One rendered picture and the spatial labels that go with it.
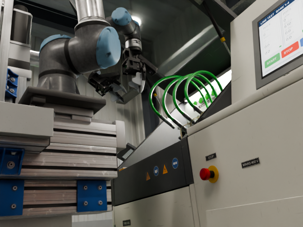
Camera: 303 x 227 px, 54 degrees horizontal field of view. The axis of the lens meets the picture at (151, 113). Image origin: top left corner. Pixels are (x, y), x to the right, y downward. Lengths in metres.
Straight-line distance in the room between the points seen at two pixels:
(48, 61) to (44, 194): 0.39
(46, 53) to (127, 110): 8.68
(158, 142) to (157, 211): 0.66
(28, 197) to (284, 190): 0.62
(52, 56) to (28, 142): 0.34
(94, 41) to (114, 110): 8.47
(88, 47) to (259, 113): 0.51
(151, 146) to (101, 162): 0.90
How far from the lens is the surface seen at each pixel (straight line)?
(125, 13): 1.32
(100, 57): 0.90
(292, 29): 1.18
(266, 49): 1.22
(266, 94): 0.81
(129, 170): 1.41
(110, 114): 9.18
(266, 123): 0.80
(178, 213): 1.08
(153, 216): 1.23
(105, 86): 1.53
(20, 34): 1.29
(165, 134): 1.82
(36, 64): 1.55
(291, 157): 0.75
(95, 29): 0.93
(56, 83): 0.91
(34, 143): 0.73
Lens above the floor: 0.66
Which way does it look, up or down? 21 degrees up
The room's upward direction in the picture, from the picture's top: 6 degrees counter-clockwise
